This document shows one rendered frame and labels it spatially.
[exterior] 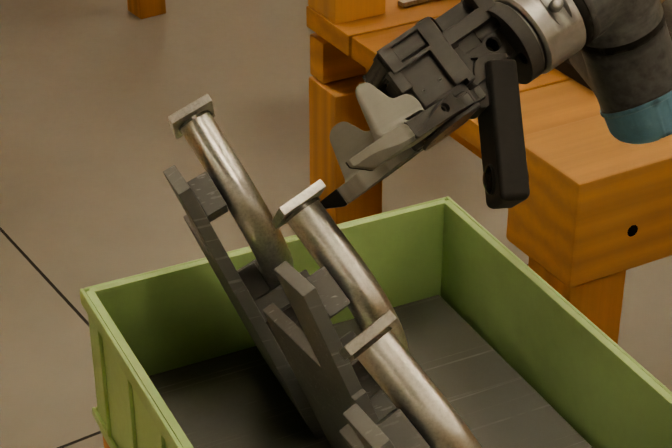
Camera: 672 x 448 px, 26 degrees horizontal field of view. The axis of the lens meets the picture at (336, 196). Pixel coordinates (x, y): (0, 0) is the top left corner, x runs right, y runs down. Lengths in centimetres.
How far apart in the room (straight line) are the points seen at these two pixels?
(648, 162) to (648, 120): 54
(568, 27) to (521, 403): 44
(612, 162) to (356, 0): 58
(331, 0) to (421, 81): 108
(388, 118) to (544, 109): 89
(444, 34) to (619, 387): 39
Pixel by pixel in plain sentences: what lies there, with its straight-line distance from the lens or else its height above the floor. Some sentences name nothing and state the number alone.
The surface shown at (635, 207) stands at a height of 84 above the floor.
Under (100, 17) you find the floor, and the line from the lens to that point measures 460.
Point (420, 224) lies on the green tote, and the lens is 157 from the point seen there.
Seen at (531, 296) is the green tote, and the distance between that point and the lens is 146.
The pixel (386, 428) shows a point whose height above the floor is 113.
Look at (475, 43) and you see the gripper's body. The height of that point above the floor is 127.
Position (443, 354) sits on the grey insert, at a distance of 153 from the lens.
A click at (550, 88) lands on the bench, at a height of 88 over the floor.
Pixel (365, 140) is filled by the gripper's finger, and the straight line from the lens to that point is 120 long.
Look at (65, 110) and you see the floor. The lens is 401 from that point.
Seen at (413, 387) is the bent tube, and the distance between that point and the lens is 98.
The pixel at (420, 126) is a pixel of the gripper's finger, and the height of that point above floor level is 125.
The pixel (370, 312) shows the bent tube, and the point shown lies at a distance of 112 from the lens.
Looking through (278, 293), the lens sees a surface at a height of 101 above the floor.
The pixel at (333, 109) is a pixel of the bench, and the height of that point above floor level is 74.
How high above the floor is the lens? 174
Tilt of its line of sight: 29 degrees down
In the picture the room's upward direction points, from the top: straight up
